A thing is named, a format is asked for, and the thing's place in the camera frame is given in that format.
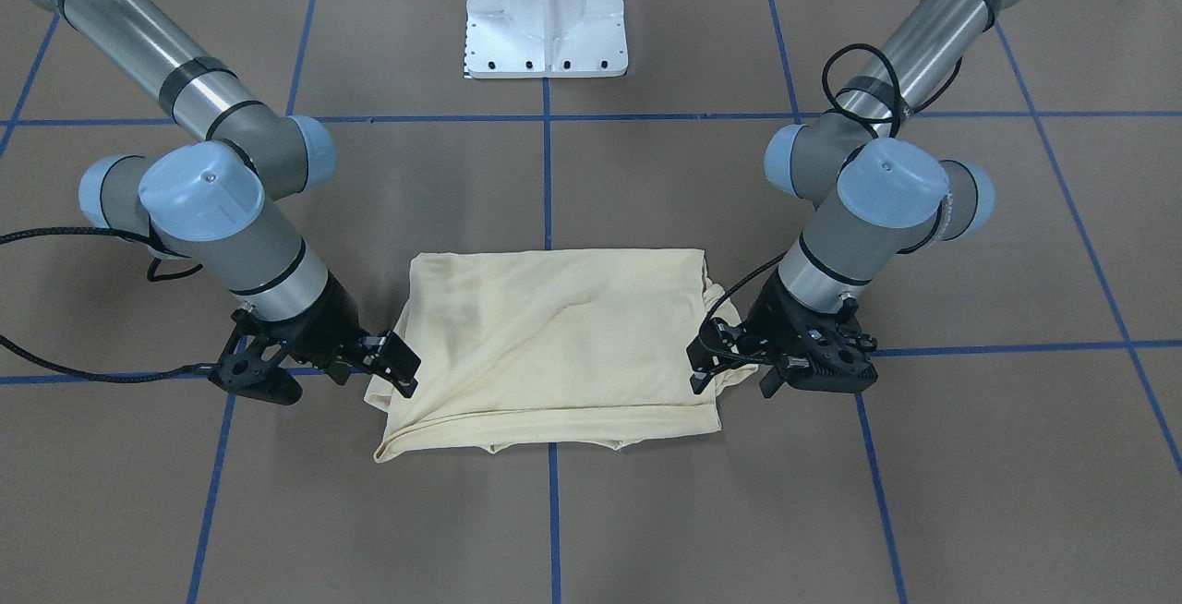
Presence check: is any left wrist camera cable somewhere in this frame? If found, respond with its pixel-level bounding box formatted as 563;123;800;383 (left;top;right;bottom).
706;43;943;327

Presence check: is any yellow long sleeve shirt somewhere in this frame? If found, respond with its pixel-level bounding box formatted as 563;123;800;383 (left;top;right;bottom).
366;248;754;465

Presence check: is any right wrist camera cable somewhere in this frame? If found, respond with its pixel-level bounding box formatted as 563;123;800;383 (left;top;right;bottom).
0;227;217;385

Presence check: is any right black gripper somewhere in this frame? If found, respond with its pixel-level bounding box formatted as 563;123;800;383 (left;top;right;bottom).
207;274;421;405

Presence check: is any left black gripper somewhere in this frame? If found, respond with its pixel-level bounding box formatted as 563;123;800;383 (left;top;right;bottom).
687;275;878;398

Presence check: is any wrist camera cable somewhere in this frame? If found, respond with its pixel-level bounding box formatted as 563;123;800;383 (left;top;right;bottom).
706;43;943;327
0;227;217;385

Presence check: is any white camera mast pedestal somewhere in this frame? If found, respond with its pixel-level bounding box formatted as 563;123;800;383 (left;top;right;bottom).
465;0;629;79

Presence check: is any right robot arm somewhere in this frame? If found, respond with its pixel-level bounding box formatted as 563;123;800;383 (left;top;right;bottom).
30;0;418;405

